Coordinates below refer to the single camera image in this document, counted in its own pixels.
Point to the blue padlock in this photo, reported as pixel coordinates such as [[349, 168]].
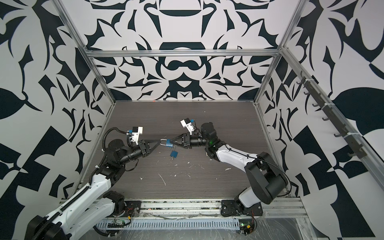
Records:
[[173, 155], [166, 143]]

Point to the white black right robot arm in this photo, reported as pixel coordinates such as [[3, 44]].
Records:
[[267, 180]]

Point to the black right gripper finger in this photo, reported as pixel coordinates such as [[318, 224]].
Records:
[[178, 145], [178, 139]]

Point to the grey wall hook rail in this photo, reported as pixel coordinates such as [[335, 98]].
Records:
[[333, 114]]

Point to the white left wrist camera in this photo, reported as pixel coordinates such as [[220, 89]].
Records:
[[133, 135]]

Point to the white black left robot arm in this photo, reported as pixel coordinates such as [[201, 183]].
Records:
[[95, 200]]

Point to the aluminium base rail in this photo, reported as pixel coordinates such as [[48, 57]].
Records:
[[211, 208]]

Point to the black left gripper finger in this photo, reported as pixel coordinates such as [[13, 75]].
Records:
[[151, 148], [149, 142]]

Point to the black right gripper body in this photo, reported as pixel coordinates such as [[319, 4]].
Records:
[[195, 141]]

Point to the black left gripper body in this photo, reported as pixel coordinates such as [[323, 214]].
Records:
[[144, 152]]

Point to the white slotted cable duct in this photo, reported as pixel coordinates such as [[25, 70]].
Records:
[[175, 224]]

